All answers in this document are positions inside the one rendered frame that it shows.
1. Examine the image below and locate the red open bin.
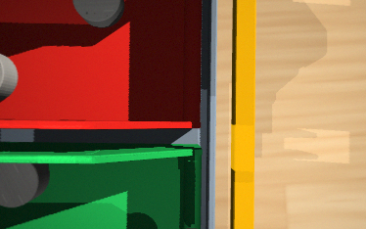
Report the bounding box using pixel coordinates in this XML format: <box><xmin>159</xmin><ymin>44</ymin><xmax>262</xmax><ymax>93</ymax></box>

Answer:
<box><xmin>0</xmin><ymin>0</ymin><xmax>202</xmax><ymax>130</ymax></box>

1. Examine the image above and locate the green bin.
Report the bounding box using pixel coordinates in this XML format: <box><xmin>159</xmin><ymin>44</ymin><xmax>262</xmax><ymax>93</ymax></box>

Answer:
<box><xmin>0</xmin><ymin>142</ymin><xmax>203</xmax><ymax>229</ymax></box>

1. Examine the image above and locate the yellow bar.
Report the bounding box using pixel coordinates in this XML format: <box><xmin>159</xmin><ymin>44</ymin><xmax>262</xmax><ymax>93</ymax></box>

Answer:
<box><xmin>230</xmin><ymin>0</ymin><xmax>256</xmax><ymax>229</ymax></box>

